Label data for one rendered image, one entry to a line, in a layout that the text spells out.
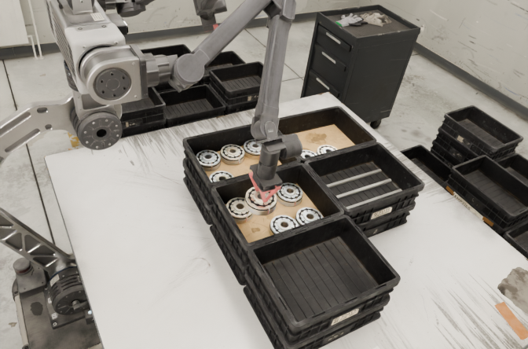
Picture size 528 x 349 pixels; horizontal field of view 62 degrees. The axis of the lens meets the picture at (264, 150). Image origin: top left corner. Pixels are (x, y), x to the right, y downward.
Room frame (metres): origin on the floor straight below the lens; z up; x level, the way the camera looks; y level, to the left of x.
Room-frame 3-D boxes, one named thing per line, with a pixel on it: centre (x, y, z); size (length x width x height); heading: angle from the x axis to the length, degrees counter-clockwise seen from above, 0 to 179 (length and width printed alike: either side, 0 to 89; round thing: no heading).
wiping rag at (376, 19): (3.21, -0.67, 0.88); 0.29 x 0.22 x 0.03; 126
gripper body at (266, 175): (1.01, -0.02, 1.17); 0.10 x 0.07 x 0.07; 33
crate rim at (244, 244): (1.13, -0.07, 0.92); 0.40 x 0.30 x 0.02; 123
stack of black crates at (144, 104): (2.11, 0.85, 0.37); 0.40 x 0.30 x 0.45; 126
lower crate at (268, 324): (0.88, -0.24, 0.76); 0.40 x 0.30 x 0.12; 123
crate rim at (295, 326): (0.88, -0.24, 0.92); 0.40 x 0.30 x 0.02; 123
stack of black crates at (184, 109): (2.35, 0.53, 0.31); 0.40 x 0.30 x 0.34; 126
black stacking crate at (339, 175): (1.35, -0.41, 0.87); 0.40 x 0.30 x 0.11; 123
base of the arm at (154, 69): (1.01, 0.33, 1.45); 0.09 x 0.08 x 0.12; 36
